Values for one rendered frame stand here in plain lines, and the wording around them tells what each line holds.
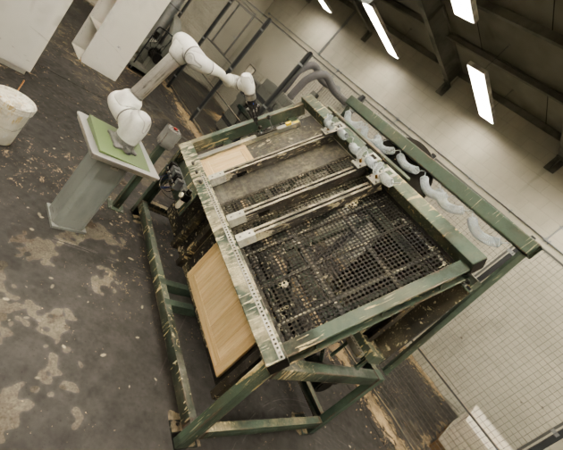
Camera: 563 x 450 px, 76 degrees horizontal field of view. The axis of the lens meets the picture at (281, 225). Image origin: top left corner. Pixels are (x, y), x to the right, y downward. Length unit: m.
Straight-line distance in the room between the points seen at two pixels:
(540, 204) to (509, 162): 0.88
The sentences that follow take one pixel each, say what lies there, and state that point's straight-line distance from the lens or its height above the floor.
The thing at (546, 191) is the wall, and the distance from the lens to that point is 7.29.
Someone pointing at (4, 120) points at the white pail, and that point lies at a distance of 3.49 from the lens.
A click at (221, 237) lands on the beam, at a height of 0.84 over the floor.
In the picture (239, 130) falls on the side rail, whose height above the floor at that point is 1.25.
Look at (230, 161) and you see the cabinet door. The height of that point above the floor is 1.08.
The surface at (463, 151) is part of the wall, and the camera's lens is 7.65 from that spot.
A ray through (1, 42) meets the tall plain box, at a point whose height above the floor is 0.21.
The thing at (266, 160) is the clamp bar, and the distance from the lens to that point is 2.92.
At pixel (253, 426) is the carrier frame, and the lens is 2.67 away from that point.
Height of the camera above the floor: 1.84
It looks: 16 degrees down
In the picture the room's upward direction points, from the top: 45 degrees clockwise
